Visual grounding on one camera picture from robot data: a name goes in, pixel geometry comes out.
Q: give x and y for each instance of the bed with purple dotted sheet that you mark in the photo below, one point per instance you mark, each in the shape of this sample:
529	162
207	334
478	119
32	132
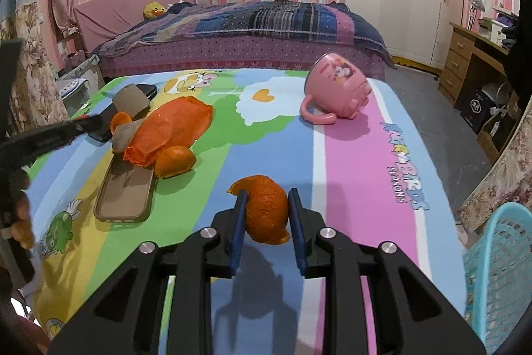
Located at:
249	51

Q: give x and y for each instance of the black phone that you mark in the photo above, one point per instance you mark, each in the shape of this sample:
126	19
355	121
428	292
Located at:
147	90

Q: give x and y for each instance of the turquoise plastic basket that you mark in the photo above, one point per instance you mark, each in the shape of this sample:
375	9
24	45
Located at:
498	276

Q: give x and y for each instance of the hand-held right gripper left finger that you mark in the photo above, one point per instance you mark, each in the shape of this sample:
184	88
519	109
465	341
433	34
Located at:
239	230

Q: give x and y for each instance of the person's left hand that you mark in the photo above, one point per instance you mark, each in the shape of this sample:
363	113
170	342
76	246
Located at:
20	213

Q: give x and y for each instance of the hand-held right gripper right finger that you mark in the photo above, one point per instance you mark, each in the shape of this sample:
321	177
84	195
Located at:
297	230

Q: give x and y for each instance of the cartoon bird printed tablecloth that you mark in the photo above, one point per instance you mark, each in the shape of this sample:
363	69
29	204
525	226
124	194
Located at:
270	147

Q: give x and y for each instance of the desk lamp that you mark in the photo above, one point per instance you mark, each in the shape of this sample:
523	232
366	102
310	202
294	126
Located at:
476	5

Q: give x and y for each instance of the dark cardboard box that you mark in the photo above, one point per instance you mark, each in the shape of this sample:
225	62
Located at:
476	109

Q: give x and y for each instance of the orange plastic bag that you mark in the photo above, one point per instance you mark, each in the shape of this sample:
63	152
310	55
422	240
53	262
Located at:
170	126

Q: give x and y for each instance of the yellow duck plush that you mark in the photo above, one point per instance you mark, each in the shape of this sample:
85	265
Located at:
154	10

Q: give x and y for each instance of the plaid patchwork blanket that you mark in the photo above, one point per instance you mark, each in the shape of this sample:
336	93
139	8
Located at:
270	20

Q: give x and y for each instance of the pink cartoon cup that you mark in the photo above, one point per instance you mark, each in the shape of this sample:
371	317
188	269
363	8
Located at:
336	89

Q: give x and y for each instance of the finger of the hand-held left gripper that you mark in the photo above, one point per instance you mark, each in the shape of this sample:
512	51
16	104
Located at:
54	136

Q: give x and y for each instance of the short cardboard tube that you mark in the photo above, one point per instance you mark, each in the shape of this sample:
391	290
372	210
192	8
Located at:
131	99

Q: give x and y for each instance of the white box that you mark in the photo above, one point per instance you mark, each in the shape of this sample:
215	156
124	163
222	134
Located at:
492	30

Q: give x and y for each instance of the white chair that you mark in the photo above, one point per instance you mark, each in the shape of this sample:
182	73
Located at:
77	89

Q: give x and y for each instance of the wooden desk with drawers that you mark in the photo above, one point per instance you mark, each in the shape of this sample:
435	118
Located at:
455	59

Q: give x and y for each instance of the brown phone case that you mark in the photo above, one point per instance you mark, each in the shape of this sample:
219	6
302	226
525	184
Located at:
124	193

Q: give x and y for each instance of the orange peel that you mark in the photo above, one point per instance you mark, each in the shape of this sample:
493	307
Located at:
266	209

